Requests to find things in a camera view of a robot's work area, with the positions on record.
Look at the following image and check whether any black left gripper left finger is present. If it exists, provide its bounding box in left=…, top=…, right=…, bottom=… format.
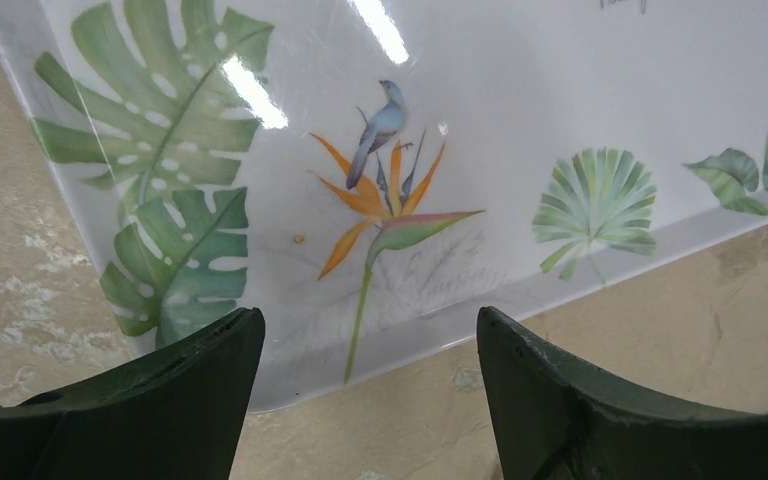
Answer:
left=0, top=308, right=265, bottom=479

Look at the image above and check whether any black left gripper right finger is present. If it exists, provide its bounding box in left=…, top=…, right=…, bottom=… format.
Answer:
left=476, top=306, right=768, bottom=479

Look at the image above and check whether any white tropical print tray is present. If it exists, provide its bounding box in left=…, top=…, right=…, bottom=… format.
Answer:
left=0, top=1, right=768, bottom=412

